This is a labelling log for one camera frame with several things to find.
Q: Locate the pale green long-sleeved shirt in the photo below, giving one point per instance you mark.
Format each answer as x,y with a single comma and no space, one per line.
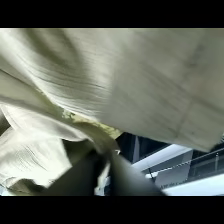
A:
100,66

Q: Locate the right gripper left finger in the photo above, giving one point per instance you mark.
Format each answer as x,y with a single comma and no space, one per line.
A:
81,180

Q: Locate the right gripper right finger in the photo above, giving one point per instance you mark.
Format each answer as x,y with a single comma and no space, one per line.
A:
130,181

